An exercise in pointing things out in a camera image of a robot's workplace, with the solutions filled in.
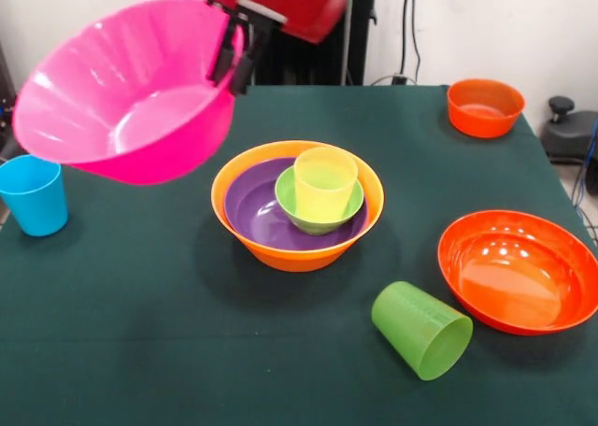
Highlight small green bowl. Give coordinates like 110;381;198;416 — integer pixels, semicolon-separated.
274;166;365;236

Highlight small orange bowl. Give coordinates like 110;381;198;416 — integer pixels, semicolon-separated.
447;78;527;139

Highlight blue cup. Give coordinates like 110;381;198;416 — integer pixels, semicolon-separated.
0;154;69;238

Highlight dark green tablecloth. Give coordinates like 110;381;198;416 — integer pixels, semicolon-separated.
0;84;598;426

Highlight black stand base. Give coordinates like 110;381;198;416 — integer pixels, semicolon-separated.
540;95;598;166

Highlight wide red-orange bowl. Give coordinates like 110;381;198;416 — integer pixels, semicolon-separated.
436;209;598;337

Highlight dark equipment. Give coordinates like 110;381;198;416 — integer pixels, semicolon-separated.
0;42;22;133

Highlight green cup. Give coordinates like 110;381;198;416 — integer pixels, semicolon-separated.
371;280;475;382

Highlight yellow cup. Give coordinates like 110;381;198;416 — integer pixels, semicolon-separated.
292;146;360;222

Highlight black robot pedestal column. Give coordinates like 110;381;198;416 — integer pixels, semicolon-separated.
247;0;378;87

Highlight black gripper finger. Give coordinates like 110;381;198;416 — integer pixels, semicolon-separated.
206;10;238;86
228;0;287;97

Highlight blue cables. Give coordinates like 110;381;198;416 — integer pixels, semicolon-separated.
572;117;598;240

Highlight large orange bowl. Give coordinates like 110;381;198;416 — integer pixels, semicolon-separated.
209;139;386;274

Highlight purple bowl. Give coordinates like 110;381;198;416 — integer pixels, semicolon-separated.
223;157;370;251

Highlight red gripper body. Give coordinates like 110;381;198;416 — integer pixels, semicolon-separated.
196;0;351;45

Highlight black wall cable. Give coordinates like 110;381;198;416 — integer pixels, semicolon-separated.
399;0;423;79

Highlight large pink bowl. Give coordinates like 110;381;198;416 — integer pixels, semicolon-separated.
12;0;245;187

